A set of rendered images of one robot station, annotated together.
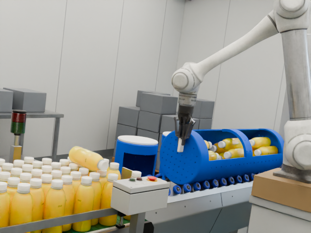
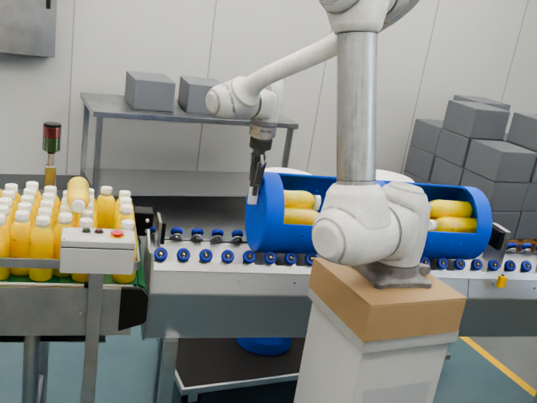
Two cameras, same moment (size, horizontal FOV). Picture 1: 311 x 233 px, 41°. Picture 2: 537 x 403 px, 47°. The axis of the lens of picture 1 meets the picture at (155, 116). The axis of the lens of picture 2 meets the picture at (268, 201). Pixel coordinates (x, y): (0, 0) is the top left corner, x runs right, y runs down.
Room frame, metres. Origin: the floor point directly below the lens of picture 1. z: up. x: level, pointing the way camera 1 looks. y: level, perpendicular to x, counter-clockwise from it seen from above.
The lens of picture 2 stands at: (0.29, -1.16, 1.80)
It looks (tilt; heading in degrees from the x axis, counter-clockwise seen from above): 18 degrees down; 28
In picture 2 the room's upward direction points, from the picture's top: 9 degrees clockwise
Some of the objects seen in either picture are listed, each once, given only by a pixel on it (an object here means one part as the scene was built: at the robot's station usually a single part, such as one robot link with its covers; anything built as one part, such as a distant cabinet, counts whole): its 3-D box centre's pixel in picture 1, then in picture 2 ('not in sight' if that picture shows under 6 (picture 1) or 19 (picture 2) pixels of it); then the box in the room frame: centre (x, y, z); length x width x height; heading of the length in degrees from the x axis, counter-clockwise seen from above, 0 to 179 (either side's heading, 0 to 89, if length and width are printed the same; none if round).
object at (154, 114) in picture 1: (162, 134); (479, 169); (6.14, -0.14, 0.59); 1.20 x 0.80 x 1.19; 55
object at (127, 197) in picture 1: (140, 193); (97, 250); (1.49, 0.02, 1.05); 0.20 x 0.10 x 0.10; 135
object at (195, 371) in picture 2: not in sight; (304, 353); (2.94, -0.07, 0.08); 1.50 x 0.52 x 0.15; 145
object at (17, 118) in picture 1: (18, 117); (52, 131); (1.82, 0.61, 1.23); 0.06 x 0.06 x 0.04
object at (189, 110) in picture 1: (185, 114); (260, 150); (2.04, -0.15, 1.32); 0.08 x 0.07 x 0.09; 45
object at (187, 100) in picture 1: (187, 99); (262, 129); (2.04, -0.15, 1.39); 0.09 x 0.09 x 0.06
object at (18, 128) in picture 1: (17, 126); (51, 143); (1.82, 0.61, 1.18); 0.06 x 0.06 x 0.05
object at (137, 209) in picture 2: not in sight; (142, 222); (1.95, 0.25, 0.95); 0.10 x 0.07 x 0.10; 45
